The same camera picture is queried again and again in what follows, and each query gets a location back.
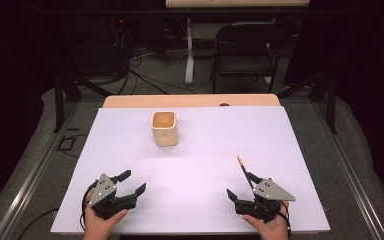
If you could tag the white table sheet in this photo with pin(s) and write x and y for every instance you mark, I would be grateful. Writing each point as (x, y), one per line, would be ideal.
(193, 166)

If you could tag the person's right hand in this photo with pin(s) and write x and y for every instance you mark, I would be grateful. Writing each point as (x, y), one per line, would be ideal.
(271, 228)

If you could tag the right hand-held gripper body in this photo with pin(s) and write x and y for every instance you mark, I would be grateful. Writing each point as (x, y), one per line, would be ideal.
(263, 200)

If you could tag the black folding chair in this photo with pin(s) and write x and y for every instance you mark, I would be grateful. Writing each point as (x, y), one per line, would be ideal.
(245, 53)

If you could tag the beige square cup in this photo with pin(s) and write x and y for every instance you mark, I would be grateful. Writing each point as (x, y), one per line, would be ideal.
(165, 131)

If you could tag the white desk leg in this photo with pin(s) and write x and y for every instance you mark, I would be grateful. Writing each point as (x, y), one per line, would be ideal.
(189, 53)

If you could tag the aluminium floor rail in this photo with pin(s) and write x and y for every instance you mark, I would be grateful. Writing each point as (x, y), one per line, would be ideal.
(350, 173)
(30, 180)

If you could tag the person's left hand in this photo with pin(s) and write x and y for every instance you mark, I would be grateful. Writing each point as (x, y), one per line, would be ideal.
(100, 226)

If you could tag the light wooden table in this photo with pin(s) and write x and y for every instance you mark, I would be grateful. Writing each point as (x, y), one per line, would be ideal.
(186, 100)

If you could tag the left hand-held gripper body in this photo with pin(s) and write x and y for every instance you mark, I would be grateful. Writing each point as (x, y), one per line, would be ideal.
(105, 196)

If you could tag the wooden desk top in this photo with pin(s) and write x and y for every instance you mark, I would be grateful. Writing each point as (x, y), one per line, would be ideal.
(236, 3)

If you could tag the dark pencil with orange tip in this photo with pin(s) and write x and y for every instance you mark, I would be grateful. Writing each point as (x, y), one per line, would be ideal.
(244, 170)

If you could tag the black metal stand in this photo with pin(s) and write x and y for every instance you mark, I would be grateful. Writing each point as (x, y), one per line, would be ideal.
(326, 96)
(63, 96)

